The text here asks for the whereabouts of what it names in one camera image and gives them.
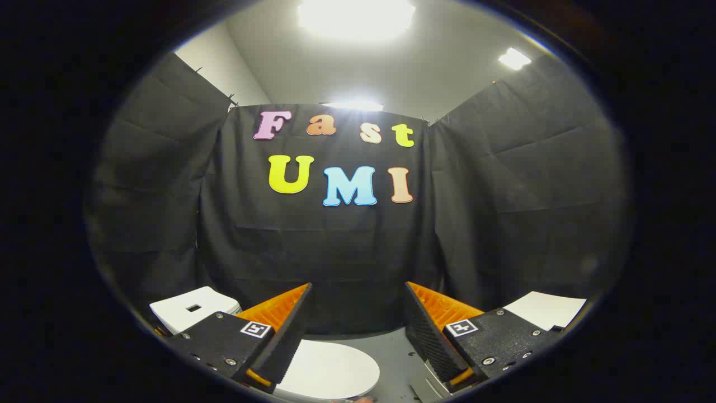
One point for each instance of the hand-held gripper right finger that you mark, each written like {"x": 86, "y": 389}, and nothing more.
{"x": 428, "y": 336}

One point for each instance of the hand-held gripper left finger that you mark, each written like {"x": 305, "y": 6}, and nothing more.
{"x": 291, "y": 330}

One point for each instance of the white toilet lid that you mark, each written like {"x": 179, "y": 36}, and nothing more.
{"x": 330, "y": 369}

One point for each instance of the white toilet tank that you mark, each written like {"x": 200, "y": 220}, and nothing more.
{"x": 173, "y": 318}

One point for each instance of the black backdrop cloth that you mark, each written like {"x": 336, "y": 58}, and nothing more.
{"x": 335, "y": 252}

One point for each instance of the grey cabinet with white top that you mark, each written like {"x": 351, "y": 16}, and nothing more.
{"x": 545, "y": 310}

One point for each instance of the long ceiling light panel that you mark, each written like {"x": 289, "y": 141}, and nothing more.
{"x": 352, "y": 105}

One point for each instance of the large ceiling light panel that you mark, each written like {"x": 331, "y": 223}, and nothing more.
{"x": 355, "y": 17}

